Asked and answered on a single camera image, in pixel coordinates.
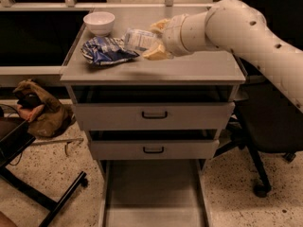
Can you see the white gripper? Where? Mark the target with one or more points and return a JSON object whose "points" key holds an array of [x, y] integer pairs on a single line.
{"points": [[173, 35]]}

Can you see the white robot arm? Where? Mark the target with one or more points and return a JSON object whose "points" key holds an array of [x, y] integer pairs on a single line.
{"points": [[233, 26]]}

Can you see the grey drawer cabinet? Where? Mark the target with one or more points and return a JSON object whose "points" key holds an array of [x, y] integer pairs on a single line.
{"points": [[204, 77]]}

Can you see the top grey drawer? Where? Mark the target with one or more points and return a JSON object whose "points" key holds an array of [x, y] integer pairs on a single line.
{"points": [[127, 116]]}

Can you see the grey drawer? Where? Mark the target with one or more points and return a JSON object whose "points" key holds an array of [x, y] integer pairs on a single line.
{"points": [[153, 193], [127, 116], [133, 150]]}

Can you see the middle grey drawer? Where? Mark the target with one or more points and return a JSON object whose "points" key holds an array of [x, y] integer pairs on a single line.
{"points": [[133, 150]]}

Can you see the bottom grey drawer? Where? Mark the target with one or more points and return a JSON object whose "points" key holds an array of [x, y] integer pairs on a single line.
{"points": [[153, 193]]}

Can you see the blue chip bag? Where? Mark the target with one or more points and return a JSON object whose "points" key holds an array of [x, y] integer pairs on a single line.
{"points": [[106, 51]]}

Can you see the white bowl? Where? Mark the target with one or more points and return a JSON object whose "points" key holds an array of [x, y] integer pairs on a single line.
{"points": [[100, 23]]}

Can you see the black office chair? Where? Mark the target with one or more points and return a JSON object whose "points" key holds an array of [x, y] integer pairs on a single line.
{"points": [[266, 121]]}

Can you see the brown bag on floor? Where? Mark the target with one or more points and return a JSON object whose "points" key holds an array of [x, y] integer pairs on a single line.
{"points": [[46, 116]]}

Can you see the black stand with base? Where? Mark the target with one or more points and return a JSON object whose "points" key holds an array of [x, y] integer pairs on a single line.
{"points": [[14, 139]]}

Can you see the black top drawer handle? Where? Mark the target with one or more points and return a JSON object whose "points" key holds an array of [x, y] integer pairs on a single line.
{"points": [[154, 116]]}

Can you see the black drawer handle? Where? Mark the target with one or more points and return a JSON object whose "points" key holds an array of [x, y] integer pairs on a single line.
{"points": [[153, 150], [154, 116]]}

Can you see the black middle drawer handle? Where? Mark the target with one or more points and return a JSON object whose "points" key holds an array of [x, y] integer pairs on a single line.
{"points": [[153, 150]]}

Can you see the grey shelf rail left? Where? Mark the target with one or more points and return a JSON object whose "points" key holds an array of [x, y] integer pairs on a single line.
{"points": [[10, 76]]}

